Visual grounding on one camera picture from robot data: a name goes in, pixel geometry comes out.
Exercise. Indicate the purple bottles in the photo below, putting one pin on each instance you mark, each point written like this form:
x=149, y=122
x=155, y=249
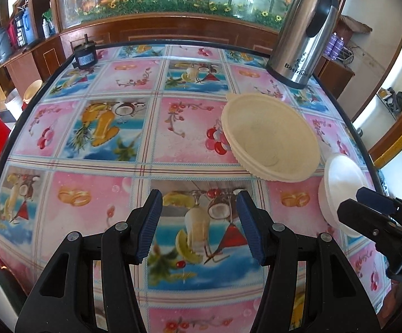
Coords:
x=336, y=45

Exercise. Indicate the stainless steel kettle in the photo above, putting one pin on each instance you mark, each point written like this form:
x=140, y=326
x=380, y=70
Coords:
x=298, y=41

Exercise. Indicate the large cream ribbed bowl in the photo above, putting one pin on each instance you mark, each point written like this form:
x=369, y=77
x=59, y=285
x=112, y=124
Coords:
x=270, y=138

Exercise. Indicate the green plastic basin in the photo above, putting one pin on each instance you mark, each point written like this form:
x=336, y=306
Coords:
x=16, y=295

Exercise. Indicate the green bag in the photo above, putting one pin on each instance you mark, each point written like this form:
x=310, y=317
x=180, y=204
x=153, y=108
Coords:
x=48, y=15

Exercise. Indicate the red thermos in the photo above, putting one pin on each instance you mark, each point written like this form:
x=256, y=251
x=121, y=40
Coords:
x=11, y=34

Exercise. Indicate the wooden cabinet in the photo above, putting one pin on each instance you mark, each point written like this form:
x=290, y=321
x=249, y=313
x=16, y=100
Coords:
x=187, y=33

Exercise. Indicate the small black motor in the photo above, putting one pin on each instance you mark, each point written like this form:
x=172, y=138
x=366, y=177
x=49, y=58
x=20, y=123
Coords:
x=84, y=57

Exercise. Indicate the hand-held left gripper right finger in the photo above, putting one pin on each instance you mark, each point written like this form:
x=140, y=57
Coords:
x=251, y=225

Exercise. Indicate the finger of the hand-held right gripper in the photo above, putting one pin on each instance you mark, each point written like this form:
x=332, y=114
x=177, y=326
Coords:
x=374, y=199
x=364, y=220

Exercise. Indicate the white bottle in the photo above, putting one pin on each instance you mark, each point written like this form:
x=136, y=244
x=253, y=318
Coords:
x=46, y=28

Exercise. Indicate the grey blue kettle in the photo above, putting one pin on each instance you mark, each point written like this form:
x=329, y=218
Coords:
x=1, y=47

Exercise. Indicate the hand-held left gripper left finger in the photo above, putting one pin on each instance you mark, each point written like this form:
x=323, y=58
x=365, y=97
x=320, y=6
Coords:
x=150, y=225

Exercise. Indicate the printed fruit tablecloth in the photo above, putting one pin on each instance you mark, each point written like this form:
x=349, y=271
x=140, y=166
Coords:
x=100, y=166

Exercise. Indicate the white bowl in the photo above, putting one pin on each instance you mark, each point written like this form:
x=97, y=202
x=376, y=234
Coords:
x=339, y=187

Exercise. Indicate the blue container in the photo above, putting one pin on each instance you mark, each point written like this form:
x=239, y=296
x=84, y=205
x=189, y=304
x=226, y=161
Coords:
x=25, y=27

